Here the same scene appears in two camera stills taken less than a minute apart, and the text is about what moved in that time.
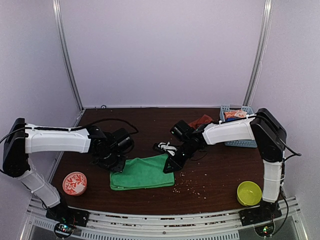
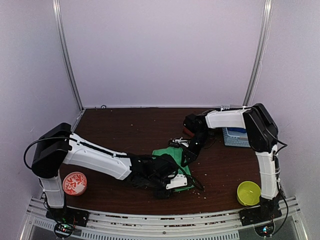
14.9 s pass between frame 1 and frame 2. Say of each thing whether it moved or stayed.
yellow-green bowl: stayed
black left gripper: moved
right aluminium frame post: stayed
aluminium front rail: stayed
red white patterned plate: stayed
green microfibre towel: moved
